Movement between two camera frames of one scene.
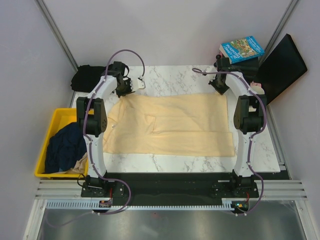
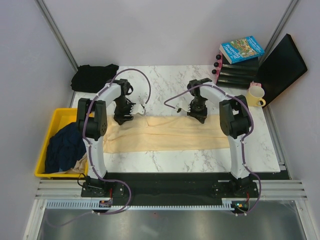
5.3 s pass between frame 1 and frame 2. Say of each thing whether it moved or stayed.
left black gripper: moved
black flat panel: stayed
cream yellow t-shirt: moved
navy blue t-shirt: stayed
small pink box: stayed
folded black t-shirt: stayed
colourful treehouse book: stayed
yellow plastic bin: stayed
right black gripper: moved
